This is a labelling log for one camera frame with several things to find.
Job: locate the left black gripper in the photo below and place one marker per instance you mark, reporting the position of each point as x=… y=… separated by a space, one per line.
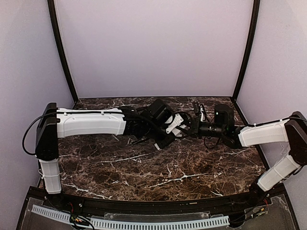
x=166 y=140

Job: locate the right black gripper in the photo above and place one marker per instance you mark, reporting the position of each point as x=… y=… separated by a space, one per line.
x=195 y=126

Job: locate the white remote battery cover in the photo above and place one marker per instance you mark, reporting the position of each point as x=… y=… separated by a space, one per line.
x=181 y=131

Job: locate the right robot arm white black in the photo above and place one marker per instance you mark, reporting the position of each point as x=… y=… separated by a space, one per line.
x=292 y=129

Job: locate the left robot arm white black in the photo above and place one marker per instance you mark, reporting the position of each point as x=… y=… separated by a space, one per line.
x=157 y=121

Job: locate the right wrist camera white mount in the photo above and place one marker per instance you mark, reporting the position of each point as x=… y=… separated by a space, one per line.
x=199 y=111

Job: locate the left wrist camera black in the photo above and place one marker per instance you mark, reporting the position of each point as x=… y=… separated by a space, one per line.
x=177 y=120

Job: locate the black front rail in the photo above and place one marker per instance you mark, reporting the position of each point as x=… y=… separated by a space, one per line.
x=220 y=205

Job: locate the grey slotted cable duct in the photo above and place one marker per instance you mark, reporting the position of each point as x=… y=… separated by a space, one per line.
x=113 y=221

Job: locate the right black frame post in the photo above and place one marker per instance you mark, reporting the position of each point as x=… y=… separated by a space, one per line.
x=248 y=48

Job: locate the black frame post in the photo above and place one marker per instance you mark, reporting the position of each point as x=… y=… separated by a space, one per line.
x=248 y=48
x=60 y=49

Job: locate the left black frame post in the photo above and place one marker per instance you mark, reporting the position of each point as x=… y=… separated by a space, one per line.
x=60 y=49

